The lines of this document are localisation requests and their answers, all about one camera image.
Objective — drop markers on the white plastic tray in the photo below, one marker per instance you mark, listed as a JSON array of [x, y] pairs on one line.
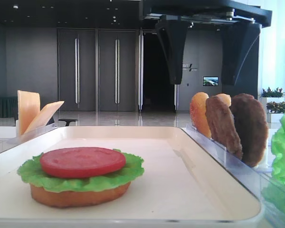
[[183, 186]]

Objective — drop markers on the front right bun slice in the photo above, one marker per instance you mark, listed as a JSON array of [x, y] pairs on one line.
[[198, 113]]

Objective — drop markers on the potted plants white planter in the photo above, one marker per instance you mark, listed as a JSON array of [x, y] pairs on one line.
[[273, 102]]

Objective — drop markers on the rear right bun slice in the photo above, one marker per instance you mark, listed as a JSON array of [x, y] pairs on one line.
[[225, 98]]

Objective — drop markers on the dark double door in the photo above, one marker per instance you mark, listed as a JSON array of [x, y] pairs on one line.
[[98, 69]]

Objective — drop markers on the green lettuce leaf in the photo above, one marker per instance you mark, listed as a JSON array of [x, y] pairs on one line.
[[31, 172]]

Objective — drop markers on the leaning orange cheese slice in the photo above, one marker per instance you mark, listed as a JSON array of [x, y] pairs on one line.
[[44, 116]]

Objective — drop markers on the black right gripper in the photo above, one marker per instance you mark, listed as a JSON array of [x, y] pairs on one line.
[[237, 39]]

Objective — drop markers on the small wall screen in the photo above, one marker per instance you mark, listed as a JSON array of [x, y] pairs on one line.
[[210, 81]]

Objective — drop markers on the red tomato slice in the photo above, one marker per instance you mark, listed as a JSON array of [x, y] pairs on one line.
[[81, 162]]

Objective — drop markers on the brown meat patty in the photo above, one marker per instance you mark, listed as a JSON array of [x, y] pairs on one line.
[[251, 126], [221, 123]]

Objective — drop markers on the upright pale cheese slice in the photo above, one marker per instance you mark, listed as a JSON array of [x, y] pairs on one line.
[[28, 108]]

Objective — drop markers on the clear acrylic food rack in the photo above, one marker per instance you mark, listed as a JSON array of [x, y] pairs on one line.
[[8, 143]]

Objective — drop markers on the bun slice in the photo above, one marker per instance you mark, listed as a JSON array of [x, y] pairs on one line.
[[225, 98], [68, 199], [198, 113]]

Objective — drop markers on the clear right acrylic rack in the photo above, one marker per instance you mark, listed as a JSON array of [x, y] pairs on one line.
[[258, 180]]

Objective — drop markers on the green lettuce bunch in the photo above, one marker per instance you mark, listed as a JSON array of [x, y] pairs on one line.
[[283, 152]]

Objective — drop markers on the bottom bun slice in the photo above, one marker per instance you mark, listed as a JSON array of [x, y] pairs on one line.
[[68, 199]]

